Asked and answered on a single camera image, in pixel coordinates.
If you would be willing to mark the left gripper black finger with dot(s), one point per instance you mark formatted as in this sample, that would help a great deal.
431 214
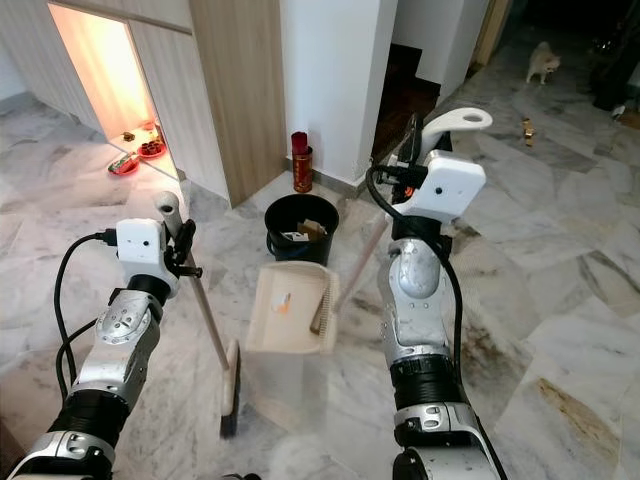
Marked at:
186 239

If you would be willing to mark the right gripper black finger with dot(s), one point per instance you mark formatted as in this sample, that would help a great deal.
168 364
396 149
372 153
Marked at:
411 137

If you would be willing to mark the beige broom with dark bristles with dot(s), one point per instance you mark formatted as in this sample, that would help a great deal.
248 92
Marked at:
230 385

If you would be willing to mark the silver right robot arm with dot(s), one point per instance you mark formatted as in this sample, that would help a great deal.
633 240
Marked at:
420 280

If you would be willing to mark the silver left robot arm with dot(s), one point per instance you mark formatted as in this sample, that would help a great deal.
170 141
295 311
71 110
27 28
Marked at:
125 345

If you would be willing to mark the small golden floor object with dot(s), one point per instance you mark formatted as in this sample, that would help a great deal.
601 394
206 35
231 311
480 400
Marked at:
527 132

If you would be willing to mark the black round trash bin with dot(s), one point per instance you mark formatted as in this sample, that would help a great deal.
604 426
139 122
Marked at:
278 235

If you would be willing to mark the red bowl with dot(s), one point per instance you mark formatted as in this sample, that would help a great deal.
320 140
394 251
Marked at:
153 149

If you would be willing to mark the red snack packet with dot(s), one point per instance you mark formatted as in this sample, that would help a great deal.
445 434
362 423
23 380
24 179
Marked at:
125 164

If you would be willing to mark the red cylindrical incense holder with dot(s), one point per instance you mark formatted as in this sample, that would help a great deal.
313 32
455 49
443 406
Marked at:
301 165

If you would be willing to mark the brown cardboard trash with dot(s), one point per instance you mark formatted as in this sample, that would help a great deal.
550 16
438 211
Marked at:
310 230

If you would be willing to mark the cream fluffy dog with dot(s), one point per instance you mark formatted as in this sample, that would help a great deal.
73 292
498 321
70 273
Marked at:
542 65

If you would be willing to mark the light wooden cabinet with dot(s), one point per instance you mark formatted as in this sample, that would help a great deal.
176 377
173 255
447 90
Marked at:
235 90

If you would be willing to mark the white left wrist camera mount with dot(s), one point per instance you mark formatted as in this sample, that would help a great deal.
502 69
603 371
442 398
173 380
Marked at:
140 248

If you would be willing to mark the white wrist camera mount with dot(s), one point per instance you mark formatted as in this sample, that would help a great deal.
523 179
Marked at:
450 185
140 248

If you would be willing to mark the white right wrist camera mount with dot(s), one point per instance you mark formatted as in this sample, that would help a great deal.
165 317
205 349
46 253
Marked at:
450 185

